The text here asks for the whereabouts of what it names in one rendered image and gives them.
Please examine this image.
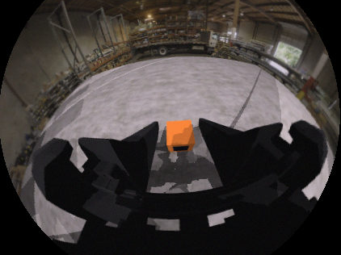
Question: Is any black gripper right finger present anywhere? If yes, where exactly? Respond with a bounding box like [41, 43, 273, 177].
[199, 119, 283, 186]

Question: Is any orange block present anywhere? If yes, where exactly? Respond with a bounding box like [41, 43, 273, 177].
[166, 120, 195, 152]

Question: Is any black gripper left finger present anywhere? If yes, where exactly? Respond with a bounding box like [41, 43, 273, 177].
[78, 122, 158, 192]

